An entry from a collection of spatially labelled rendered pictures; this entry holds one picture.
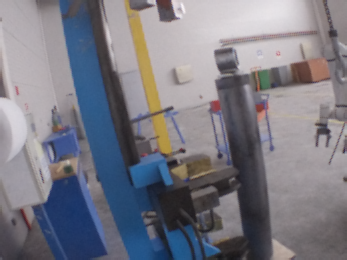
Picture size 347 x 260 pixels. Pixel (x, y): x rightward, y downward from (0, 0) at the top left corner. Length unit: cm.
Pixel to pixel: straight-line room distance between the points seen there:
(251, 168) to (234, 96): 44
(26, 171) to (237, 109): 117
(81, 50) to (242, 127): 99
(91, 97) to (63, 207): 157
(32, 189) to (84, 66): 67
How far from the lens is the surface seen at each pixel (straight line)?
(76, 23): 155
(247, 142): 174
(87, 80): 150
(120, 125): 140
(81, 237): 298
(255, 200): 188
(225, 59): 171
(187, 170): 191
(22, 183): 129
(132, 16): 428
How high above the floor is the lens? 155
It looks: 10 degrees down
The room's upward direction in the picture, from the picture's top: 14 degrees counter-clockwise
